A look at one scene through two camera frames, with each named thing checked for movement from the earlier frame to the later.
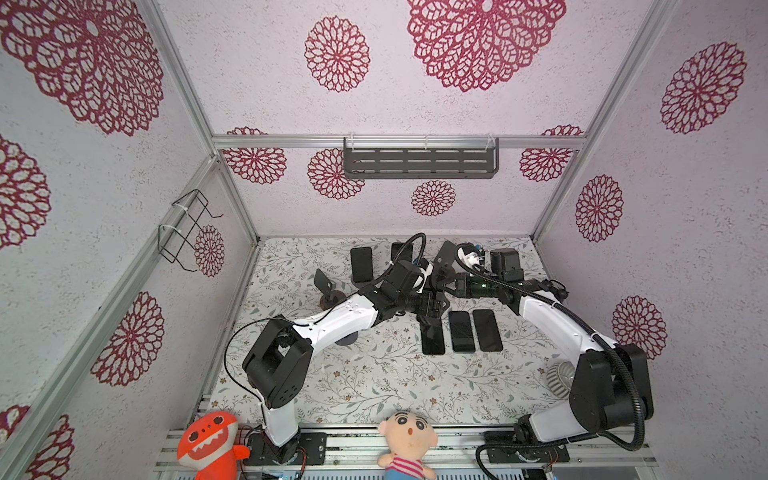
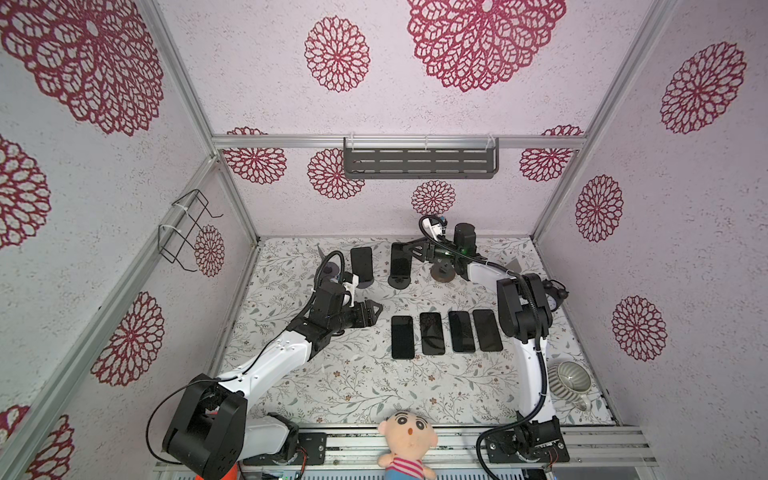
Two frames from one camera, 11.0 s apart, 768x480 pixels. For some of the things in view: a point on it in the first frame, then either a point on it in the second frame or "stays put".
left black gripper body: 420,303 → 347,319
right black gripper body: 477,287 → 447,252
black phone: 432,336 stays put
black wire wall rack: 172,238 stays put
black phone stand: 362,261 stays put
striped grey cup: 559,378 stays put
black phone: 487,330 stays put
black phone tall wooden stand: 444,272 → 402,337
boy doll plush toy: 410,437 stays put
